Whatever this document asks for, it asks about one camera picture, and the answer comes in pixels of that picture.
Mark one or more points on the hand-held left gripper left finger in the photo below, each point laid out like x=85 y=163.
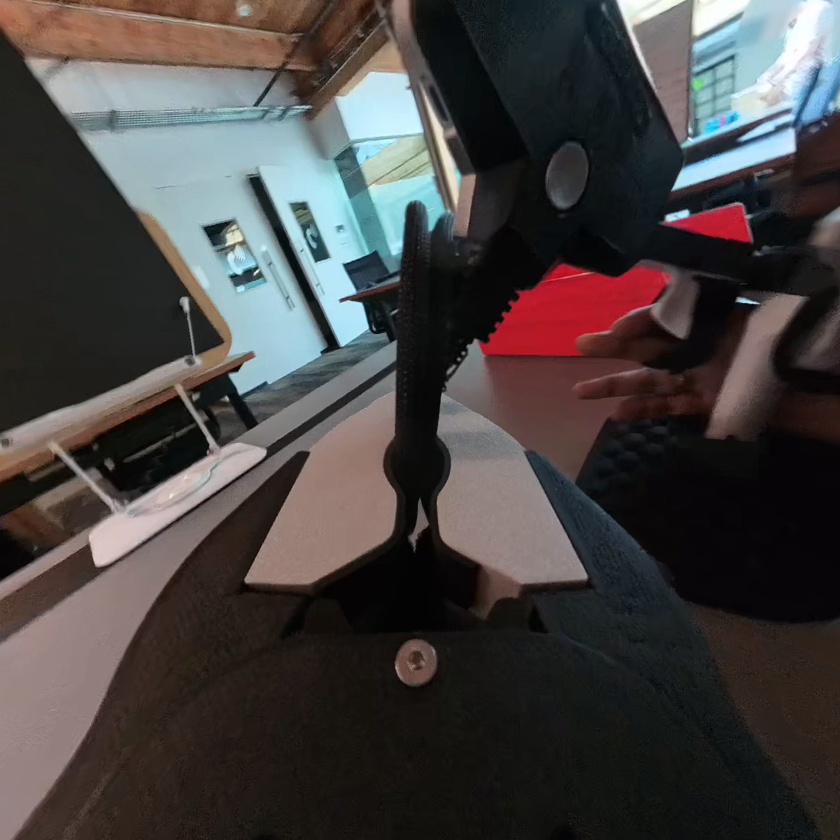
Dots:
x=328 y=518

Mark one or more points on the wooden desk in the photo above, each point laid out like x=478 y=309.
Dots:
x=223 y=362
x=367 y=293

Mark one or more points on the white stand with base plate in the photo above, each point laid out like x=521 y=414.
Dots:
x=243 y=459

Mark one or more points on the black textured pad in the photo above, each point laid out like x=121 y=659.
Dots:
x=722 y=525

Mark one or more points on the black board wooden frame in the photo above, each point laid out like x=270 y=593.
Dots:
x=79 y=262

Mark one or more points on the white door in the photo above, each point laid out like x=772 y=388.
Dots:
x=308 y=302

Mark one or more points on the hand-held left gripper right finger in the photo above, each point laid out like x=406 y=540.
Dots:
x=512 y=518

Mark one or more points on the person's right hand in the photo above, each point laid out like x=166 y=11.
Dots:
x=656 y=387

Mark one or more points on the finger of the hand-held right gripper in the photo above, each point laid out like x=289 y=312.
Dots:
x=499 y=203
x=485 y=282

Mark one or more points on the black office chair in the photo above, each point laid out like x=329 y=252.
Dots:
x=367 y=269

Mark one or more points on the red plastic bin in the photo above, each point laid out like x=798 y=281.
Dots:
x=577 y=308

